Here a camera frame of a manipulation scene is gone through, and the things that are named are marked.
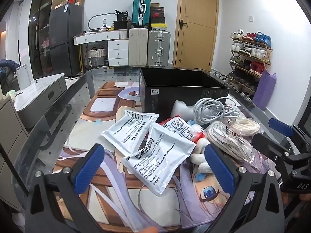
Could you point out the white foam block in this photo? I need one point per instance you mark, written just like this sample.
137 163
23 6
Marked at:
179 109

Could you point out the wooden door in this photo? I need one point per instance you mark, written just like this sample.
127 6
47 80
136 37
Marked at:
196 24

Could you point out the purple bag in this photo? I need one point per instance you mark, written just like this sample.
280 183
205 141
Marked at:
264 89

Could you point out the red and white packet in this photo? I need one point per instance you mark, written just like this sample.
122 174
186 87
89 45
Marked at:
179 126

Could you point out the dark glass-door cabinet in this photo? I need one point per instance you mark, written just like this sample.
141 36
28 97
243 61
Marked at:
38 29

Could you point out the bagged cream tube coil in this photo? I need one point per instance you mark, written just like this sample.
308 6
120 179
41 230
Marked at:
245 126

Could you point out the flat labelled cardboard box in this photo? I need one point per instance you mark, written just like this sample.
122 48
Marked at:
61 4

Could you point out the black bag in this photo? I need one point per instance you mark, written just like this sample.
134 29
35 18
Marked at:
121 21

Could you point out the white plush toy blue hat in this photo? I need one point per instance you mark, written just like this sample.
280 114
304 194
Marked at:
200 148

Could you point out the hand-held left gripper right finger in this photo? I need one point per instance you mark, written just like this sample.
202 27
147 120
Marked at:
220 170

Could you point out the black shoe box red logo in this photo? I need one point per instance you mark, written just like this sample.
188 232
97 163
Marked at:
157 12

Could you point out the printed desk mat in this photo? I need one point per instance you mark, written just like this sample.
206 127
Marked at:
102 106

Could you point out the grey drawer cabinet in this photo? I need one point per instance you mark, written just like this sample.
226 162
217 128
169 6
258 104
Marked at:
12 138

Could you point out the clear water bottle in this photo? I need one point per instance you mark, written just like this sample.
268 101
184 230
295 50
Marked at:
104 25

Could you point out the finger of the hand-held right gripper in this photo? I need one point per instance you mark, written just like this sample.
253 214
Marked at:
279 124
264 139

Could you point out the white desk with drawers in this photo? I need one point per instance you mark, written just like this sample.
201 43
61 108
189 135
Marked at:
117 51

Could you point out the plain black shoe box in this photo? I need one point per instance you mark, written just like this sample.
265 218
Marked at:
158 20

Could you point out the green white pack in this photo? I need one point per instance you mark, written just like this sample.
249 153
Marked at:
11 93

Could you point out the wooden shoe rack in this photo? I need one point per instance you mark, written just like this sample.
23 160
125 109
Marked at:
264 47

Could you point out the group of shoes on floor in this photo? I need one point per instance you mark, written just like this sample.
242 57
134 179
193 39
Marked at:
218 75

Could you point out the wicker basket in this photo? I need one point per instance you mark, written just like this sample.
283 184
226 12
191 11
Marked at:
96 57

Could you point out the teal suitcase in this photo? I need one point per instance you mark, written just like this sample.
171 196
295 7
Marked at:
141 9

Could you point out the dark grey refrigerator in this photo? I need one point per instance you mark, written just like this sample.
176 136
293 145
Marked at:
63 41

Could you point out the white medicine pouch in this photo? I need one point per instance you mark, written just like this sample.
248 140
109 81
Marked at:
155 160
126 131

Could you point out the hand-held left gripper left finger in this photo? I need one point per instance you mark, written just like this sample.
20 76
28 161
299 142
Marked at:
88 167

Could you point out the grey white low cabinet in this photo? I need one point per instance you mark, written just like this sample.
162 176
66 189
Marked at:
43 94

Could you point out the white appliance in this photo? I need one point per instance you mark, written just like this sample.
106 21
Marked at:
23 77

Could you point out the silver suitcase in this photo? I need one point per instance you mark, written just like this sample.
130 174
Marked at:
159 48

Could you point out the oval metal frame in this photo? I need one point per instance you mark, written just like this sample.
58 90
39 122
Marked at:
90 20

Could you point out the black cardboard box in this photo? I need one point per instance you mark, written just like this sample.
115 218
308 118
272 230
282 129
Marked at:
165 97

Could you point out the blue down jacket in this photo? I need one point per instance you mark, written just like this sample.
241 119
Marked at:
8 70

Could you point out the group of shoes on rack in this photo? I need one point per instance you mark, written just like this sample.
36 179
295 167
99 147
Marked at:
252 53

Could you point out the beige suitcase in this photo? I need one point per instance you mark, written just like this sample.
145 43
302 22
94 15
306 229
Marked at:
138 47

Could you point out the yellow and black shoe box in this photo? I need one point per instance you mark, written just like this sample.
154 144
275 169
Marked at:
158 27

